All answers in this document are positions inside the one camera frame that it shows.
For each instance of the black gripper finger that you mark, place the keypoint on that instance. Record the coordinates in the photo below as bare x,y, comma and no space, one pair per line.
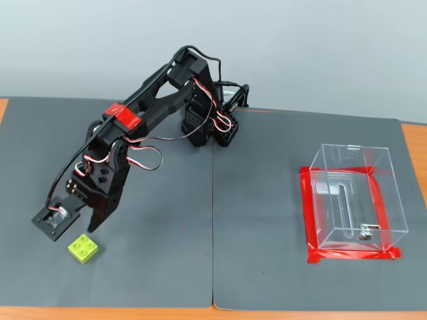
98,218

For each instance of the green lego block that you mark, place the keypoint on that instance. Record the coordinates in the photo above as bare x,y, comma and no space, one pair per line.
83,250

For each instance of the black table clamp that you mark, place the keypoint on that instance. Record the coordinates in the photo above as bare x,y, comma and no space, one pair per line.
245,95

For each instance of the red tape band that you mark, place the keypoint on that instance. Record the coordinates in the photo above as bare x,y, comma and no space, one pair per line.
123,115

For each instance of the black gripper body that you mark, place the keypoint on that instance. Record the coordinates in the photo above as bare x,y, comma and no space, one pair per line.
107,196

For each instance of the grey mat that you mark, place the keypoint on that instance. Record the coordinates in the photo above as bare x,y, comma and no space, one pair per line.
133,260
267,200

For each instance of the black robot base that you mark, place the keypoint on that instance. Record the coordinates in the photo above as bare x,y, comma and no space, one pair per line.
227,133

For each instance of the metal box lock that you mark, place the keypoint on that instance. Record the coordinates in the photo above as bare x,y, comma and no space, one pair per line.
364,236

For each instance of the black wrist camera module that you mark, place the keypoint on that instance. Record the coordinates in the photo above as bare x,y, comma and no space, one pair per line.
50,227

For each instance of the transparent acrylic box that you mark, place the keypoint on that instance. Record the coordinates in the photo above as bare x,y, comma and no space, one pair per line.
395,200

